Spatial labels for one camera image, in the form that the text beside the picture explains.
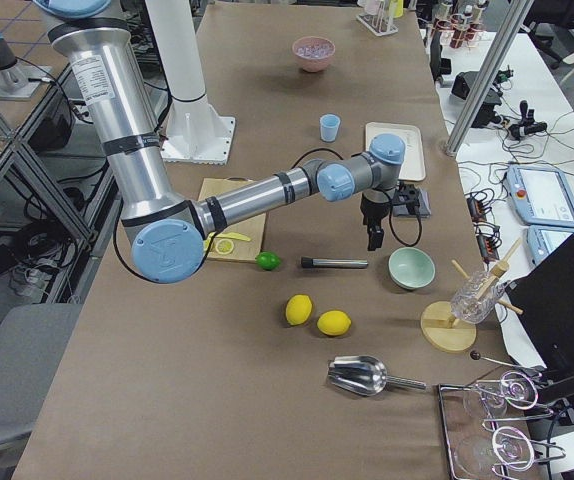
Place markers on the yellow lemon lower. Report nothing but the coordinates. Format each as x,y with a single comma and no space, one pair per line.
334,323

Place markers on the clear glass on stand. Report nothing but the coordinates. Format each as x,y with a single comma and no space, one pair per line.
473,302

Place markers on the teach pendant far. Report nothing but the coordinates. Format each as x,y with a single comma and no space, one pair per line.
540,195

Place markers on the cream rabbit tray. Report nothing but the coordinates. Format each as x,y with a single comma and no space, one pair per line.
413,168

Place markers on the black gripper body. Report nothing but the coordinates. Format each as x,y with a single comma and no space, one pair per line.
372,214

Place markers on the teach pendant near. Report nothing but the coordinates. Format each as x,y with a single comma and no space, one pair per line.
543,240

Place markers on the mint green bowl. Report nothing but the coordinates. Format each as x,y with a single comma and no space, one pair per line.
411,268

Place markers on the wooden cup stand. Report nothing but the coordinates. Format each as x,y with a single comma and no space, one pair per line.
443,330

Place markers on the yellow lemon upper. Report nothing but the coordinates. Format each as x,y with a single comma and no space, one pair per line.
298,309

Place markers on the yellow lemon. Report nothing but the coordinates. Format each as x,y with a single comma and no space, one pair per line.
298,309
334,323

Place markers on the steel ice scoop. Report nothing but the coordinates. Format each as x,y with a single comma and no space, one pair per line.
366,375

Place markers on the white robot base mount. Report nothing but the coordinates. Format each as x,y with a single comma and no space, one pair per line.
194,131

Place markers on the white wire cup rack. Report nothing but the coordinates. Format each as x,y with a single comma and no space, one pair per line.
378,16

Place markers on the black metal glass rack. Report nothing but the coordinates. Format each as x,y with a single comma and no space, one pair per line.
502,428

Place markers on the grey folded cloth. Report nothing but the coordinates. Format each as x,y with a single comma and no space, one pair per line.
411,201

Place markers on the black monitor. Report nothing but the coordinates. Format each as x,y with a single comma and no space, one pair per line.
546,296

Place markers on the green lime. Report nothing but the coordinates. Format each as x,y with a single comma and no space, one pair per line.
268,261

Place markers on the aluminium frame post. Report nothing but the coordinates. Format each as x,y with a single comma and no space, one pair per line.
487,72

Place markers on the clear ice cube pile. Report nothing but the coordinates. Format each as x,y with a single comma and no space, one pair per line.
313,48

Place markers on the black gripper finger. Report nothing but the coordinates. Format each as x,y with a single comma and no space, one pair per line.
375,237

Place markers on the yellow plastic knife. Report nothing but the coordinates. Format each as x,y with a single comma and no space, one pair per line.
230,235

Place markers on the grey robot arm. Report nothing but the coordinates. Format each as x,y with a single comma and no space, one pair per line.
165,229

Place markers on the lemon slice lower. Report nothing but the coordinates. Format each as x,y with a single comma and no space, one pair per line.
224,246

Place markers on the bamboo cutting board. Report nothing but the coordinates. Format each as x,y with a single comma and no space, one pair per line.
253,227

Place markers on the light blue plastic cup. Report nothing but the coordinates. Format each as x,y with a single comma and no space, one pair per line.
329,127

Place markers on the pink bowl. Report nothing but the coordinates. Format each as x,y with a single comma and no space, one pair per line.
313,65

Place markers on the teach pendant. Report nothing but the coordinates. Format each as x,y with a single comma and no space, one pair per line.
543,240
540,195

